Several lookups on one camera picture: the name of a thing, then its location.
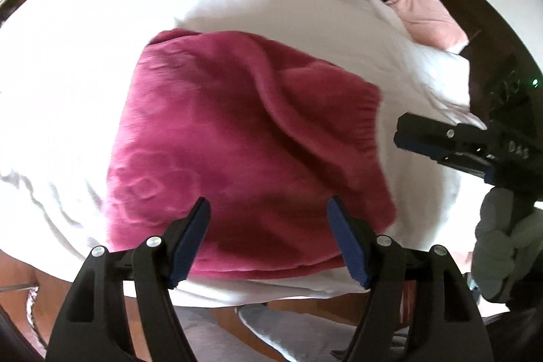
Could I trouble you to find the dark wooden headboard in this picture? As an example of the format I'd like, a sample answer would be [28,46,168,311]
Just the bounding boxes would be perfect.
[440,0,542,135]

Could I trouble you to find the magenta fleece pants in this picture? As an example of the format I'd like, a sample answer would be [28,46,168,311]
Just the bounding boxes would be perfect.
[103,30,397,279]

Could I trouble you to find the pink pillow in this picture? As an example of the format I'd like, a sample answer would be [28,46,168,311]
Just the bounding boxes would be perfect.
[385,0,469,54]

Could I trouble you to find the grey gloved right hand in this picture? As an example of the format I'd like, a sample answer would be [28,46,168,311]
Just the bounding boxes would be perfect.
[471,187,542,303]

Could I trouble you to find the white bed duvet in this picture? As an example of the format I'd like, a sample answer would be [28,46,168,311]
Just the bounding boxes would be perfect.
[1,0,487,281]

